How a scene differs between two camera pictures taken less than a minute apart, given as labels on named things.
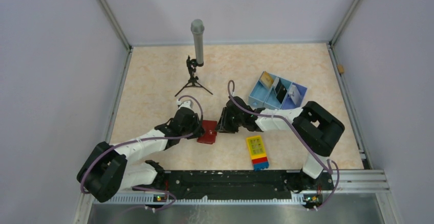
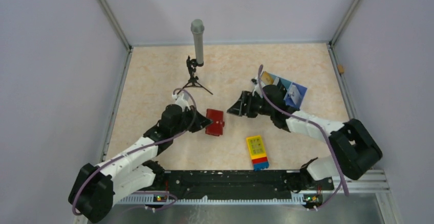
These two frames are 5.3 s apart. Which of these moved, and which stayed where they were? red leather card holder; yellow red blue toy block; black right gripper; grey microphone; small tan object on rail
Moved: red leather card holder; black right gripper
Stayed: small tan object on rail; yellow red blue toy block; grey microphone
